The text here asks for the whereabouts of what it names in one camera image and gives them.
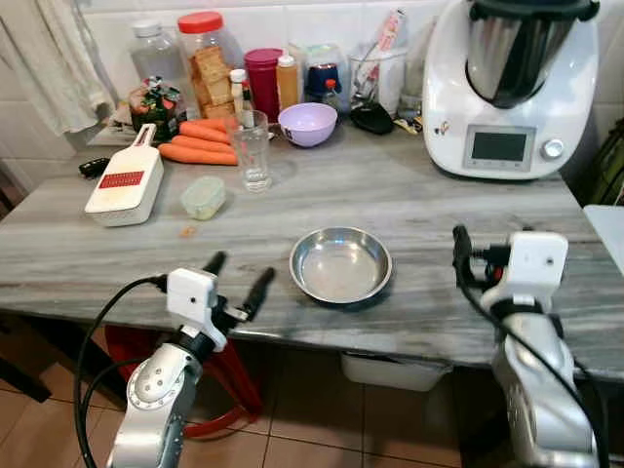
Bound clear jar with blue contents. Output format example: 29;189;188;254
302;44;350;104

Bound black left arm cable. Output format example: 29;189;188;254
74;276;169;468

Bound clear jar with white lid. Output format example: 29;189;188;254
132;19;186;94

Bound clear ribbed glass tumbler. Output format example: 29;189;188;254
234;109;274;193

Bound white slicer with red blade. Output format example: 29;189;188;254
84;124;165;228

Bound maroon plastic tumbler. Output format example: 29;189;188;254
244;48;284;120

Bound cracker jar with red lid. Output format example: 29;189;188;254
177;11;241;120

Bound clear plastic utensil container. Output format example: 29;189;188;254
348;47;409;114

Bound beige hanging towel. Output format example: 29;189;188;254
0;0;116;136

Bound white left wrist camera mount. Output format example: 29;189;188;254
166;268;218;350

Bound small bottle with white cap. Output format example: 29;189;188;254
229;68;254;124

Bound black pouch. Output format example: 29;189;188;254
350;102;395;136

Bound clear bag of vegetables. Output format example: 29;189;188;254
129;78;188;139

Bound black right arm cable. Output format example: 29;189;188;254
453;255;611;468

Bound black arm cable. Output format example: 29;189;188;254
453;255;611;468
74;276;169;468

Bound green bag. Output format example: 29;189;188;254
575;117;624;206

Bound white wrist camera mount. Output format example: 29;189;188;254
166;268;218;350
481;231;569;313

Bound purple plastic bowl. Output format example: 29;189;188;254
280;111;337;148
278;102;338;124

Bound red and white packet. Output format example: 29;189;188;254
366;10;407;61

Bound orange carrot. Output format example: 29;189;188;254
179;119;235;145
158;142;239;167
170;134;235;155

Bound white kitchen food processor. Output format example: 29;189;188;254
422;0;601;181

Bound small container with green lid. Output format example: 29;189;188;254
180;175;227;220

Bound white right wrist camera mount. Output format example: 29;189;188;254
481;231;569;313

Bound white side table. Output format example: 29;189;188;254
583;205;624;274

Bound small black key fob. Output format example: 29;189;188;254
79;157;111;178

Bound orange sauce bottle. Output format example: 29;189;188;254
277;55;300;110

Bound red plastic stool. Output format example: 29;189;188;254
105;327;264;438

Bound white plastic bin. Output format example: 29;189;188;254
340;353;451;393

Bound round stainless steel plate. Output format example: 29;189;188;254
290;226;394;305

